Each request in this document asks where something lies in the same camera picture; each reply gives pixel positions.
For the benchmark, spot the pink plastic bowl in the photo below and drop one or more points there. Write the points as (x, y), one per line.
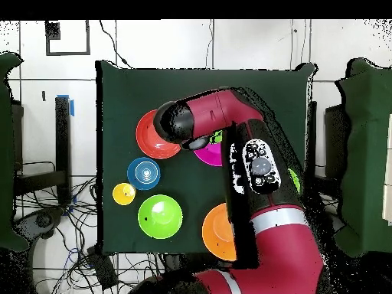
(211, 156)

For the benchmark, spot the small green plastic bowl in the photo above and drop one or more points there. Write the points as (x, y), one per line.
(216, 137)

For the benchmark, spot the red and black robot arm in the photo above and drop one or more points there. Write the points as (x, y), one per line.
(284, 260)

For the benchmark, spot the red plastic bowl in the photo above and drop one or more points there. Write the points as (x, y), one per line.
(147, 137)

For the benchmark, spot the blue plastic bowl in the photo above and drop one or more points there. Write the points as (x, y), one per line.
(134, 174)

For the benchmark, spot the large green plastic bowl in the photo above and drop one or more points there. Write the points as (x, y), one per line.
(159, 220)
(294, 182)

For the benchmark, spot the large orange plastic bowl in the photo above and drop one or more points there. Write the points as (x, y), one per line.
(217, 235)

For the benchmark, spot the yellow plastic cup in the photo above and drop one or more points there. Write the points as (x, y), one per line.
(122, 196)

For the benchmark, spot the dark green table cloth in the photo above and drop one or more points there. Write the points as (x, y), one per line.
(137, 85)

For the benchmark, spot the black metal stand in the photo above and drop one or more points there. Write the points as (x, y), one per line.
(62, 147)
(311, 153)

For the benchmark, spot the black chair base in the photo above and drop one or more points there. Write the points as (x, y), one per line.
(39, 220)

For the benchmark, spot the green cloth side table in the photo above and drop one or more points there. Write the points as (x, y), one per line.
(6, 153)
(367, 153)

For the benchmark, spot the white box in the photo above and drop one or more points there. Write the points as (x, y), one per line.
(388, 168)

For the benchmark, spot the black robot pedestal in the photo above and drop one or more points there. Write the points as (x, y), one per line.
(183, 263)

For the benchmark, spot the black square floor frame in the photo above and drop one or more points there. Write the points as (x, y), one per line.
(52, 30)

